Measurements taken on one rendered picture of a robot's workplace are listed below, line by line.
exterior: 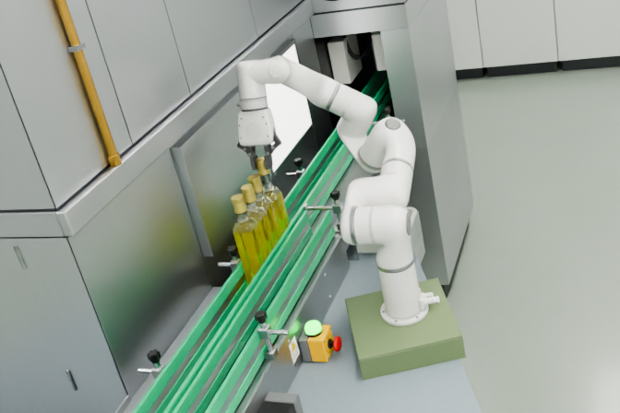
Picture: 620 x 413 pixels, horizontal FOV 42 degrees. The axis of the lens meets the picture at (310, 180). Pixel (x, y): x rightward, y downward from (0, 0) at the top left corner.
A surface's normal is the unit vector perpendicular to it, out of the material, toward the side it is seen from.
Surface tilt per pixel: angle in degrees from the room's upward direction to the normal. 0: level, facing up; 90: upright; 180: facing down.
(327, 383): 0
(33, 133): 90
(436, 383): 0
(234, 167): 90
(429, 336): 2
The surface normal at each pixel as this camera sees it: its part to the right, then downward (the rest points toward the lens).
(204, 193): 0.93, -0.04
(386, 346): -0.21, -0.87
